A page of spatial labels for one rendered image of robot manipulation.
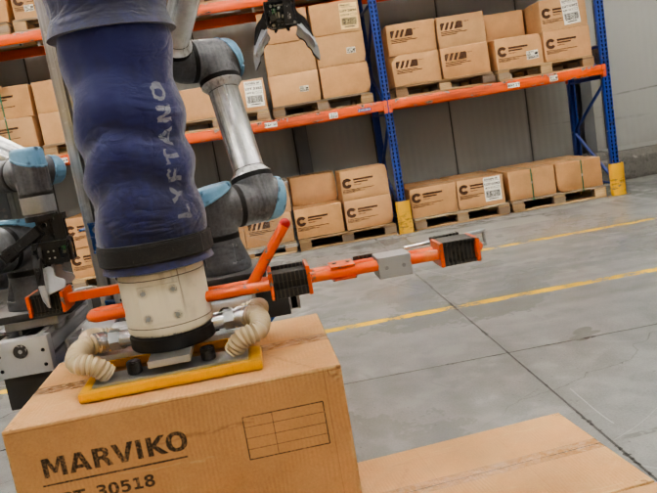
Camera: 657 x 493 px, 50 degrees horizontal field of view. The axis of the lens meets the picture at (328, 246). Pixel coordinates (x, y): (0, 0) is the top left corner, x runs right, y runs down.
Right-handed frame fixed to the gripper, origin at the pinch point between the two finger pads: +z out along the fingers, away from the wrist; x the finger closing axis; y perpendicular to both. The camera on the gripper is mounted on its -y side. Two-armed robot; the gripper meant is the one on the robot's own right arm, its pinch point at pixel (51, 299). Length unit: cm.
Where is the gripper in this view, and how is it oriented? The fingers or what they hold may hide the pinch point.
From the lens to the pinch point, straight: 177.6
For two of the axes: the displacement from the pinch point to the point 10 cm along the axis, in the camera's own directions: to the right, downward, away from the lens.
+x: -1.2, -1.4, 9.8
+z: 1.6, 9.7, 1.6
